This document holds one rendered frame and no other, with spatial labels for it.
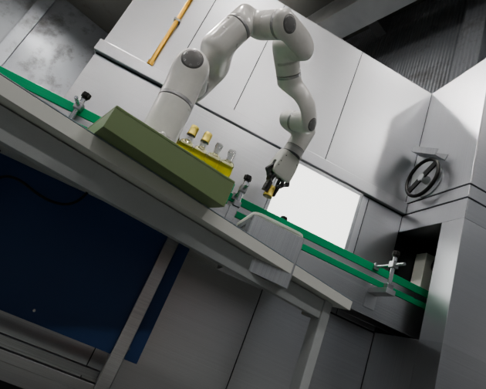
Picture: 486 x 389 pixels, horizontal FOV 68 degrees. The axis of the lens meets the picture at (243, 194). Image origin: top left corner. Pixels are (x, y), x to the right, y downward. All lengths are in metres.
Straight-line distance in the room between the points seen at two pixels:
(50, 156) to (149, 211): 0.23
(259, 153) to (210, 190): 0.83
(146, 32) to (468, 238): 1.62
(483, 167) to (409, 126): 0.52
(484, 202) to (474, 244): 0.19
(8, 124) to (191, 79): 0.43
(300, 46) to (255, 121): 0.62
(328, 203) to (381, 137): 0.52
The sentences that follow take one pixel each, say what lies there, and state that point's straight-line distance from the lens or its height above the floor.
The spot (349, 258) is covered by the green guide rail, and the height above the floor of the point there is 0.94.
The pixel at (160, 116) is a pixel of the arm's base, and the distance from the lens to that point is 0.92.
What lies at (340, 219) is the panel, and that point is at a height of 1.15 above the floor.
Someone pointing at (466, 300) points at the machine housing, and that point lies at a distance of 1.59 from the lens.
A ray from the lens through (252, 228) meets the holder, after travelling 1.03.
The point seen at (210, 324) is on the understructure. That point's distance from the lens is 1.48.
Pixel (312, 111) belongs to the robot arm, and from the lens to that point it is 1.29.
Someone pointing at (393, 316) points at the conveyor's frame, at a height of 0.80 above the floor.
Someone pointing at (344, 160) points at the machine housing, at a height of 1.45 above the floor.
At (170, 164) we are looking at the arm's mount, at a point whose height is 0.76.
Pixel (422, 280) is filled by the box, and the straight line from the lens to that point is 1.87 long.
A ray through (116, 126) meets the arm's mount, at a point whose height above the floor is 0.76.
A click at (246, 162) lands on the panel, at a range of 1.59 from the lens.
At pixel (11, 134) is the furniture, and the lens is 0.81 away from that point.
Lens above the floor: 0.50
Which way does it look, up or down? 21 degrees up
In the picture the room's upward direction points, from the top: 23 degrees clockwise
